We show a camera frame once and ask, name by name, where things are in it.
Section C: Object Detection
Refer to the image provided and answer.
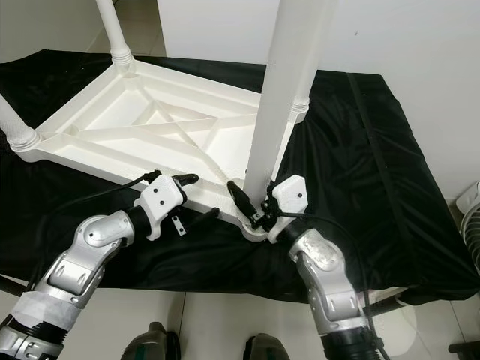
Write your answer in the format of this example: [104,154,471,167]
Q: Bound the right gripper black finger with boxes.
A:
[227,180,260,222]

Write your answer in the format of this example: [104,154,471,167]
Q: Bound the white plastic children table top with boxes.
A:
[11,58,308,239]

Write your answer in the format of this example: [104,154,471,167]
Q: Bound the white plastic table leg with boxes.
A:
[96,0,136,74]
[0,97,42,162]
[241,0,340,205]
[292,88,312,125]

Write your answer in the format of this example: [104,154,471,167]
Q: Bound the grey robot left foot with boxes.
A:
[120,321,181,360]

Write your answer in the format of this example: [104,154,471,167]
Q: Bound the grey robot foot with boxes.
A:
[244,334,293,360]
[120,321,181,360]

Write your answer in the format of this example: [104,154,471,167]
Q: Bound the grey robot right foot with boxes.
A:
[244,334,293,360]

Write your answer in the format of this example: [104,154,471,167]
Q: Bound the black table cloth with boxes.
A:
[0,49,480,305]

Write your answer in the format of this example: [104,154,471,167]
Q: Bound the white floor fan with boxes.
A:
[450,180,480,301]

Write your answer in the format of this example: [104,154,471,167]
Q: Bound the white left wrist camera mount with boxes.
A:
[136,171,187,241]

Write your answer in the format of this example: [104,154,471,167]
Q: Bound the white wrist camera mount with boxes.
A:
[262,175,307,241]
[136,171,187,241]

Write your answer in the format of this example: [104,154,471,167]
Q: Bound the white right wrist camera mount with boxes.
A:
[262,175,307,241]

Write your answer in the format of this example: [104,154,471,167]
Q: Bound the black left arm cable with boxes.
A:
[37,171,162,293]

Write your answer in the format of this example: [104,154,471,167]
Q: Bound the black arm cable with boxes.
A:
[37,171,162,293]
[270,210,383,353]

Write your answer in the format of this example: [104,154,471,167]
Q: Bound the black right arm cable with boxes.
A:
[270,210,383,353]

